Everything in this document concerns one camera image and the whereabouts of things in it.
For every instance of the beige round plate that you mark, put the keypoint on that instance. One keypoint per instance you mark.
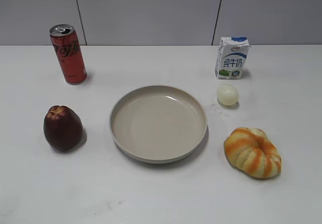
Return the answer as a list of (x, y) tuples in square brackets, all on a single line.
[(158, 124)]

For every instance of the orange striped croissant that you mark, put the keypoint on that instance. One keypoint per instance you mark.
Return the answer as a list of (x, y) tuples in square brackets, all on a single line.
[(250, 150)]

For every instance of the white egg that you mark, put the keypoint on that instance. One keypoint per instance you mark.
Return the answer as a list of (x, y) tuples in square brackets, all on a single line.
[(227, 94)]

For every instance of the blue white milk carton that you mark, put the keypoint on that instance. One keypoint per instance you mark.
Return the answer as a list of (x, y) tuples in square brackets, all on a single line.
[(231, 57)]

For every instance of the dark red apple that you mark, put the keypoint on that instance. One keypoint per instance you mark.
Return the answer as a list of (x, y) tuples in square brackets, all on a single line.
[(62, 128)]

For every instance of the red soda can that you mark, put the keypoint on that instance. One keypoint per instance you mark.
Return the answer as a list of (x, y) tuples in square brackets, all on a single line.
[(67, 48)]

